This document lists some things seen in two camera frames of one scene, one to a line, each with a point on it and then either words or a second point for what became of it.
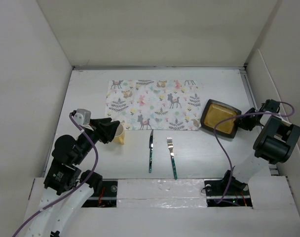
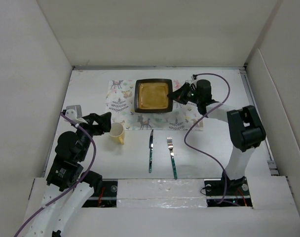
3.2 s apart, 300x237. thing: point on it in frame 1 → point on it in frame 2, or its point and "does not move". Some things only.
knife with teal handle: (151, 146) does not move
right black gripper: (244, 124) → (179, 94)
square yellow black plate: (214, 111) → (151, 96)
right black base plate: (237, 194) does not move
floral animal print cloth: (159, 104) does not move
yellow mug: (119, 136) does not move
